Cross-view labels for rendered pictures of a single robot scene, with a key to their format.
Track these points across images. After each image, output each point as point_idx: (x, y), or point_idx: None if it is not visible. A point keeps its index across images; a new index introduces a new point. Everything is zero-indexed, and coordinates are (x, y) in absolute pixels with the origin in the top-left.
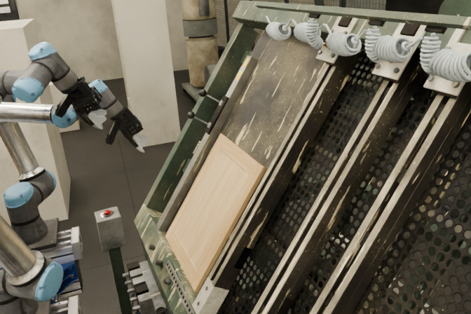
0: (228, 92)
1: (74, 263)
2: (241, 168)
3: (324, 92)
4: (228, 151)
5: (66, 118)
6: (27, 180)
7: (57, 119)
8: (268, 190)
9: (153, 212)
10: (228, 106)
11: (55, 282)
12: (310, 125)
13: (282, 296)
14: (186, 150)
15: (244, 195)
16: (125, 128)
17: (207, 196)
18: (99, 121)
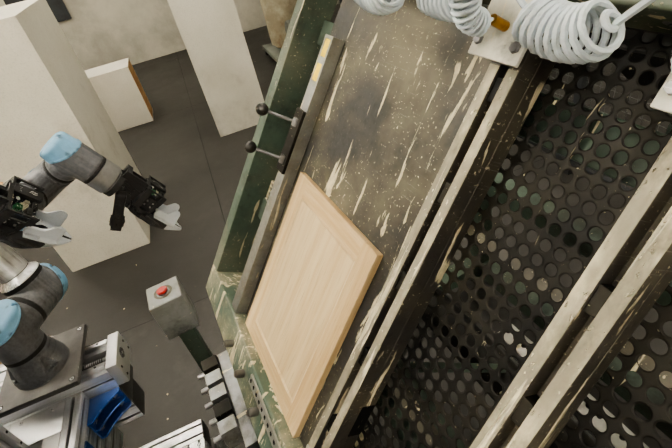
0: (304, 102)
1: (120, 389)
2: (340, 245)
3: (493, 129)
4: (316, 207)
5: None
6: (12, 293)
7: None
8: (393, 323)
9: (228, 276)
10: (306, 125)
11: None
12: (465, 197)
13: None
14: (257, 187)
15: (350, 300)
16: (134, 205)
17: (294, 279)
18: (53, 236)
